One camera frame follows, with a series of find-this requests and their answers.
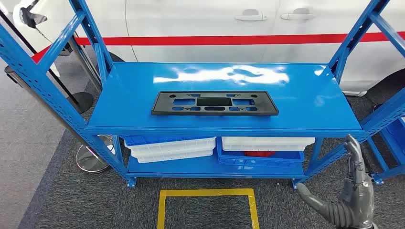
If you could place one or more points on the chrome stanchion with chrome base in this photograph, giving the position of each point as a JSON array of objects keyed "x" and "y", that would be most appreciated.
[{"x": 91, "y": 159}]

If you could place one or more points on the blue wheeled shelf rack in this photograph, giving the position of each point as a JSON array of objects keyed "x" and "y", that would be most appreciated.
[{"x": 394, "y": 139}]

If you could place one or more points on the white car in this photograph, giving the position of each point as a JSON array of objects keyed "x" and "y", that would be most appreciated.
[{"x": 205, "y": 19}]

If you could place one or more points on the red object in crate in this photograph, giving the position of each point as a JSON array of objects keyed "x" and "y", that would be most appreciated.
[{"x": 259, "y": 154}]

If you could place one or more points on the blue metal shelf rack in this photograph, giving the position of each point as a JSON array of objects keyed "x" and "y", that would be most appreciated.
[{"x": 126, "y": 94}]

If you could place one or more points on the red barrier belt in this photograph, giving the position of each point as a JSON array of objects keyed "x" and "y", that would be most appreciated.
[{"x": 221, "y": 40}]

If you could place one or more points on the black plastic plate bracket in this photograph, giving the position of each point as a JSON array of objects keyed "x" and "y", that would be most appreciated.
[{"x": 158, "y": 107}]

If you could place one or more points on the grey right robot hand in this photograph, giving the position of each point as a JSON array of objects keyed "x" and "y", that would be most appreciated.
[{"x": 357, "y": 202}]

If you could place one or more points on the chrome stanchion with black cap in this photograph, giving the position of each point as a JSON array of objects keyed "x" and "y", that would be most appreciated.
[{"x": 84, "y": 63}]

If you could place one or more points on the blue plastic crate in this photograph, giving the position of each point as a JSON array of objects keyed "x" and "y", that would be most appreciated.
[
  {"x": 142, "y": 140},
  {"x": 231, "y": 158}
]

